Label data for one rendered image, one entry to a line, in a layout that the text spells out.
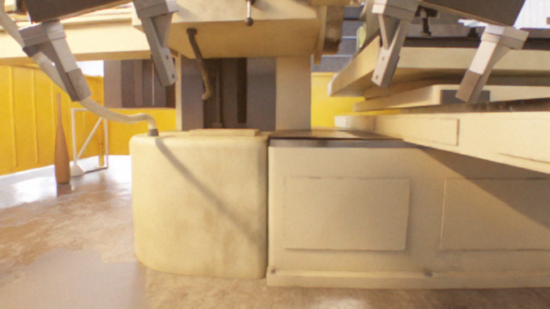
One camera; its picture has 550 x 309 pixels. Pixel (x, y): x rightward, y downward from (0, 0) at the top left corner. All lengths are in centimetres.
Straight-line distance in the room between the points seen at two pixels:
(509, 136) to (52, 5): 77
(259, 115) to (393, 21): 141
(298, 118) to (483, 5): 140
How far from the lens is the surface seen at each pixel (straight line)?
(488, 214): 139
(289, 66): 172
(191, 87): 182
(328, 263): 124
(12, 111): 347
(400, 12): 35
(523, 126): 66
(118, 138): 420
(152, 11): 35
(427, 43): 106
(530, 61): 118
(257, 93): 170
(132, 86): 201
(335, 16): 128
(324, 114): 346
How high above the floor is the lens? 69
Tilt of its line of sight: 4 degrees down
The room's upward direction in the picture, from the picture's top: straight up
